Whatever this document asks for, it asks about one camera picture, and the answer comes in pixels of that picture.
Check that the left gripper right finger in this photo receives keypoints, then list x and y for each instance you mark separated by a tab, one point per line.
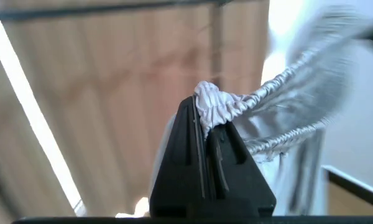
239	180

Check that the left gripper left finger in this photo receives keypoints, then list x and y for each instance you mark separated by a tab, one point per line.
177	180

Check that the pale grey shorts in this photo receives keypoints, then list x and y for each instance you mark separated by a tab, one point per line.
298	99

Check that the black clothes rack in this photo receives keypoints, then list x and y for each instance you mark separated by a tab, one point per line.
81	10

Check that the beige curtain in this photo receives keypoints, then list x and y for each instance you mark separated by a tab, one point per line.
112	93

